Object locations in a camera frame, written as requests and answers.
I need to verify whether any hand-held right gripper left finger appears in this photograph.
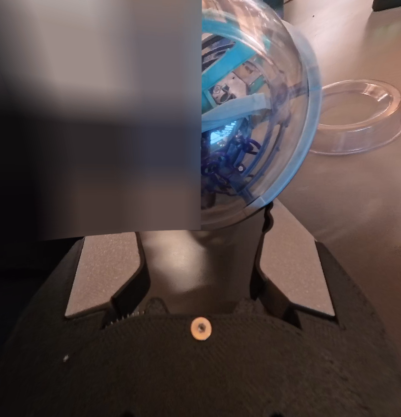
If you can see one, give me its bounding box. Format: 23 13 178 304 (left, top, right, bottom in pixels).
64 232 151 322

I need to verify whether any clear plastic maze ball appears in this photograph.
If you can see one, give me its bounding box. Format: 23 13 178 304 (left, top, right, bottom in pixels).
202 0 322 230

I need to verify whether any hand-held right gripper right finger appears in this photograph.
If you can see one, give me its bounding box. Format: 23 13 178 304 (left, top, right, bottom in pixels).
249 201 336 322

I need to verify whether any clear plastic ring stand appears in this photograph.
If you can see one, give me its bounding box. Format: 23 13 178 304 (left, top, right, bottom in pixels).
307 79 401 156

